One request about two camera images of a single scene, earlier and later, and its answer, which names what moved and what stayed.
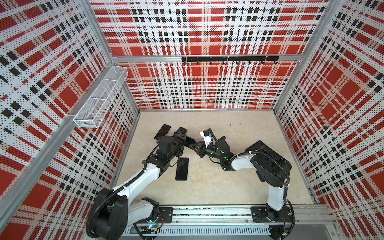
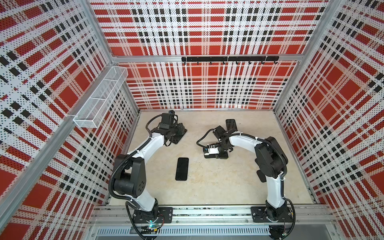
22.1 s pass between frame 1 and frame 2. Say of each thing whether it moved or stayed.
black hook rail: stayed
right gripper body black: moved
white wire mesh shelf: stayed
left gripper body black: moved
